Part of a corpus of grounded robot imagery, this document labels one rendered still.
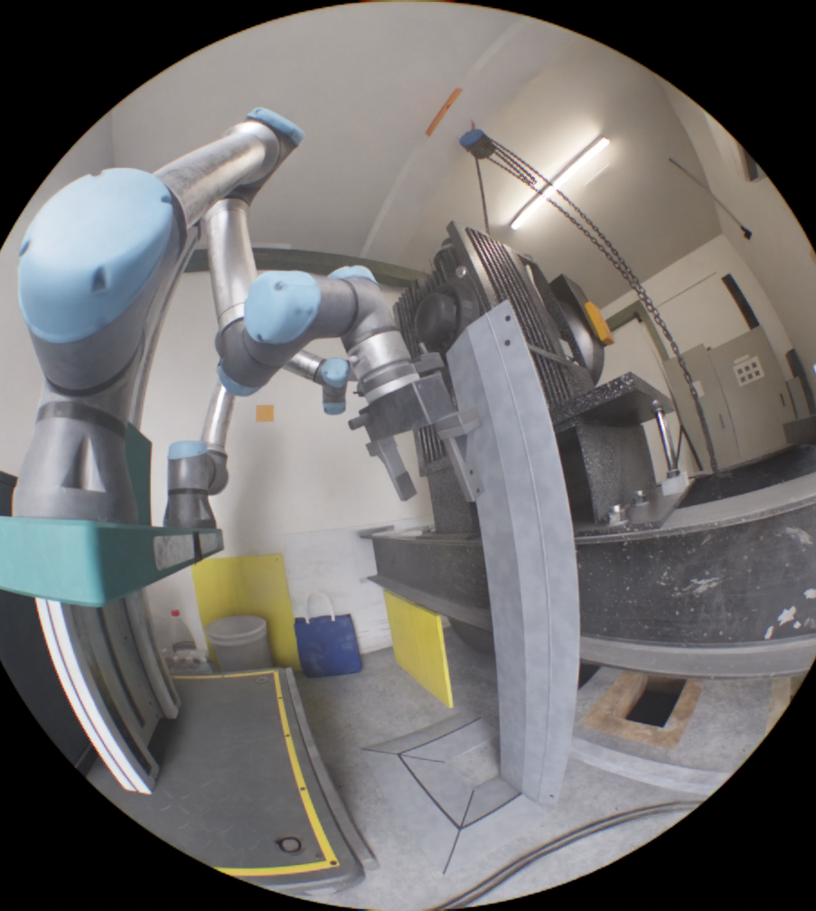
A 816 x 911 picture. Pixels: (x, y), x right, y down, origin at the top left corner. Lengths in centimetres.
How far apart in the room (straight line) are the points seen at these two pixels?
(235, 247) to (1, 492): 55
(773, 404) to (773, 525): 314
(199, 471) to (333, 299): 58
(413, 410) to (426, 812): 87
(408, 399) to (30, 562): 40
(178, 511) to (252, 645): 70
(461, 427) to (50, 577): 39
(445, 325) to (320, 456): 108
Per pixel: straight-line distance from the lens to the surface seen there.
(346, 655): 144
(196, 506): 74
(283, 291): 27
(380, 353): 34
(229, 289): 44
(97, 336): 23
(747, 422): 357
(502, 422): 45
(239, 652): 127
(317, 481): 156
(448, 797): 87
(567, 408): 55
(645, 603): 58
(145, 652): 75
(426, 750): 99
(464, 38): 223
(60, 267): 21
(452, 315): 76
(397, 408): 34
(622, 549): 55
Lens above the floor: 76
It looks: 11 degrees up
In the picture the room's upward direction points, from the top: 9 degrees counter-clockwise
